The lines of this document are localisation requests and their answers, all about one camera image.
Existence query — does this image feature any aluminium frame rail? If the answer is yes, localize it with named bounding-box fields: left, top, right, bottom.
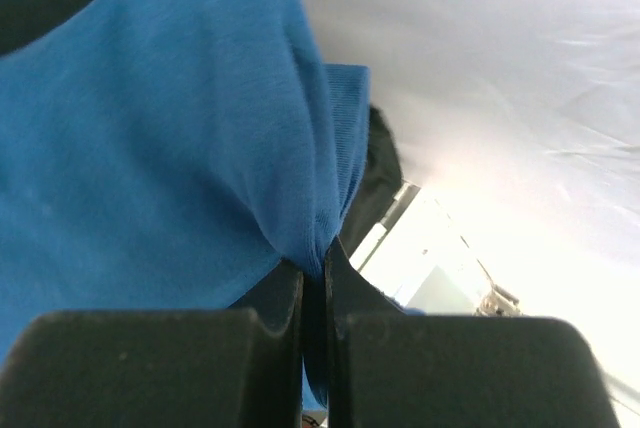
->
left=350, top=183, right=522, bottom=317

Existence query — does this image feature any dark blue t shirt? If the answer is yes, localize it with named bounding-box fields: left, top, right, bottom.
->
left=0, top=0, right=426, bottom=414

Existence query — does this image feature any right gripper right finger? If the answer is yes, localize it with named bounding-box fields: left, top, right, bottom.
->
left=325, top=242, right=618, bottom=427

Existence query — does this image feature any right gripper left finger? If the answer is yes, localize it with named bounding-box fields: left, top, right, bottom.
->
left=1, top=263, right=303, bottom=427

